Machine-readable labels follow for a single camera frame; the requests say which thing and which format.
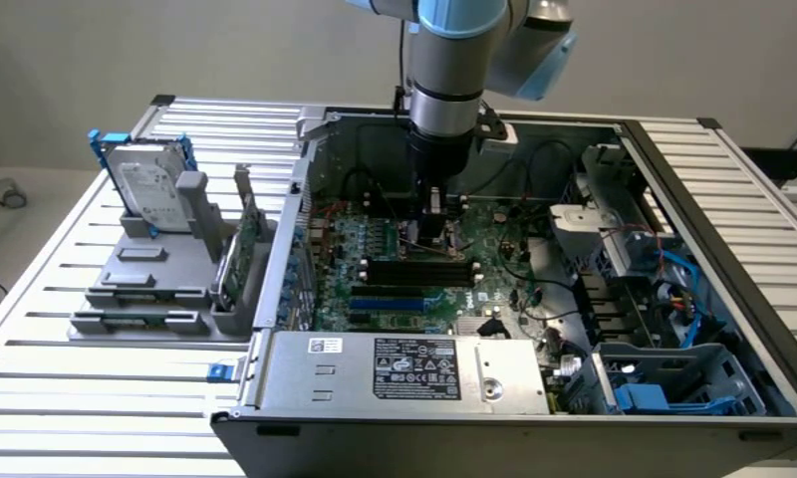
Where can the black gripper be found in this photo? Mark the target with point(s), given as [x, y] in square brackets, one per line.
[437, 164]

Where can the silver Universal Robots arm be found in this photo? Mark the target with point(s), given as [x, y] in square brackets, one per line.
[449, 60]

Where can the CPU socket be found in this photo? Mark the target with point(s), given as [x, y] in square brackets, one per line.
[439, 239]

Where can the black RAM slots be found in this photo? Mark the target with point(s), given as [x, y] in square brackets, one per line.
[415, 272]

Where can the green motherboard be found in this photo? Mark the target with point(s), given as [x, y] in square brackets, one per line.
[413, 279]

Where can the open black PC case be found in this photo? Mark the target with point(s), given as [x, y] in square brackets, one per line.
[506, 279]

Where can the silver drive cage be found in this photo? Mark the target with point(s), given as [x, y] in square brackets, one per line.
[611, 214]

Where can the blue expansion slot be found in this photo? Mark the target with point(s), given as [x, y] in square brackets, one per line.
[387, 303]

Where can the green graphics card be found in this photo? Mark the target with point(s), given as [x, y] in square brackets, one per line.
[239, 254]

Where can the silver power supply unit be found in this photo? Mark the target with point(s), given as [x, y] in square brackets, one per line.
[406, 371]

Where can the grey parts rack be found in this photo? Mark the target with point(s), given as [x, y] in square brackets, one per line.
[172, 279]

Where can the green RAM stick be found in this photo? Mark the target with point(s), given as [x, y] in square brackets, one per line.
[147, 295]
[139, 321]

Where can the blue plastic case latch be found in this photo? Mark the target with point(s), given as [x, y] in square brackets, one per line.
[218, 371]

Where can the grey metal disk bay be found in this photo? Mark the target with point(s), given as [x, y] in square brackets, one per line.
[671, 373]

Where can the black caster wheel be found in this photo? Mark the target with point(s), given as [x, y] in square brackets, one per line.
[12, 194]

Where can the hard disk with blue bracket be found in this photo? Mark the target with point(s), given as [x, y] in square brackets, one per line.
[147, 184]

